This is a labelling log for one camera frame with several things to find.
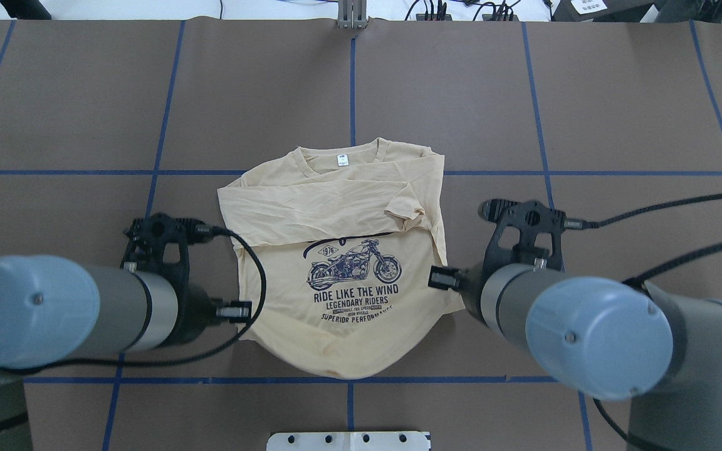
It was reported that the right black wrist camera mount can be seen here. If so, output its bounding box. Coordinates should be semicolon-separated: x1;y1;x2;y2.
478;198;582;279

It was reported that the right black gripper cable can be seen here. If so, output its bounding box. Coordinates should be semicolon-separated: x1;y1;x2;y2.
577;191;722;451

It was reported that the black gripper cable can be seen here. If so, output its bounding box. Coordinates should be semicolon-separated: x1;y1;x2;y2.
0;227;268;389
577;191;722;451

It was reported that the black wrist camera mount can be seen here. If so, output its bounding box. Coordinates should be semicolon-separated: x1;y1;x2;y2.
478;198;582;279
120;213;214;285

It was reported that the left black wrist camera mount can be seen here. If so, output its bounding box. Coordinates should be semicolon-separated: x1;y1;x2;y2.
120;213;214;285

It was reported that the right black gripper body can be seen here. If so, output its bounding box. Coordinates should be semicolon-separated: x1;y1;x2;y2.
459;263;500;323

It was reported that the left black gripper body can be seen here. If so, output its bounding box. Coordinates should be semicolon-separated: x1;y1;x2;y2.
177;285;217;345

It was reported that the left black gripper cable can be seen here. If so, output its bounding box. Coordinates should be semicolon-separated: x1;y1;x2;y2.
0;227;268;389

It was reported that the white camera pedestal post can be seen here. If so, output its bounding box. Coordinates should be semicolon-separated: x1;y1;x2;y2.
266;431;432;450

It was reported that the aluminium frame post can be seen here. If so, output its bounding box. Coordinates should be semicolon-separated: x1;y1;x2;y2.
337;0;369;29

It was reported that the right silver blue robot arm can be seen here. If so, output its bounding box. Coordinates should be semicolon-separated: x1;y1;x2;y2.
429;263;722;450

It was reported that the cream long-sleeve printed shirt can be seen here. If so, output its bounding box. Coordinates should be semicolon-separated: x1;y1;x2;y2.
217;138;463;380

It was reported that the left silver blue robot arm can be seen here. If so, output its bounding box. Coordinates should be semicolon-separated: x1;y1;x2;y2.
0;255;253;450

